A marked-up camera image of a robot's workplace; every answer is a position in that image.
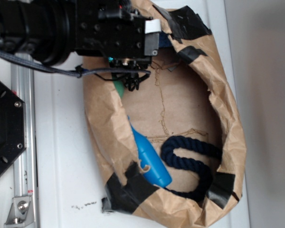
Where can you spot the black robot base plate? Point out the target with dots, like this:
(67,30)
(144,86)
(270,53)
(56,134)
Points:
(12,128)

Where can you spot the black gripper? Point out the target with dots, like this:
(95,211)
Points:
(115,30)

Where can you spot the blue sponge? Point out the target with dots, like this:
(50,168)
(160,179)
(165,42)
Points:
(164,41)

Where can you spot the green ball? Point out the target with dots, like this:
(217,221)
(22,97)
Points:
(119,87)

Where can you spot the brown paper bag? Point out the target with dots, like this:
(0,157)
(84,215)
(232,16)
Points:
(188,112)

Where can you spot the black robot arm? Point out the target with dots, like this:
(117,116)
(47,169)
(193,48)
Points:
(41,34)

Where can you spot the blue plastic bottle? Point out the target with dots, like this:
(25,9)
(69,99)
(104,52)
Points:
(156,173)

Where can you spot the metal corner bracket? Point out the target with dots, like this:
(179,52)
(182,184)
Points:
(21,214)

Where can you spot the aluminium rail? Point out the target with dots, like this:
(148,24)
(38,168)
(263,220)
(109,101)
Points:
(25,166)

